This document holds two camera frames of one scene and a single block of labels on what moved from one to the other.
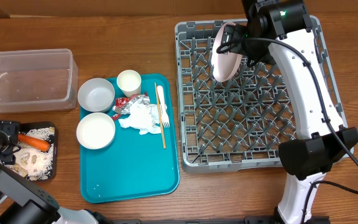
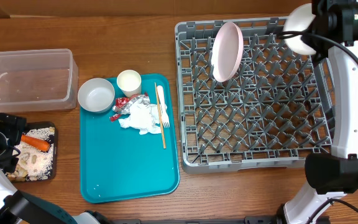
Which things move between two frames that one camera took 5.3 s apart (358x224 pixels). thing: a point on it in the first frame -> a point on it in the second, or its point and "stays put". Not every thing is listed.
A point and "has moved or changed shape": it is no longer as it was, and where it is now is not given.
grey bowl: [96, 94] stays put
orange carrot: [33, 142] stays put
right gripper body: [238, 39] -> [310, 42]
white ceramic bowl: [96, 130] has moved or changed shape
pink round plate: [224, 66] stays put
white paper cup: [129, 81] stays put
